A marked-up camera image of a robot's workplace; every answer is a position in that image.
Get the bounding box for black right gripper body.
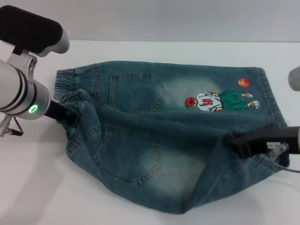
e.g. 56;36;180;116
245;125;300;156

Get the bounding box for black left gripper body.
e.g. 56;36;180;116
44;100;70;124

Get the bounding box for blue denim shorts with basketball print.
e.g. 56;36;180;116
53;60;291;210

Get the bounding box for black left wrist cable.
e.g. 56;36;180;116
0;116;24;137

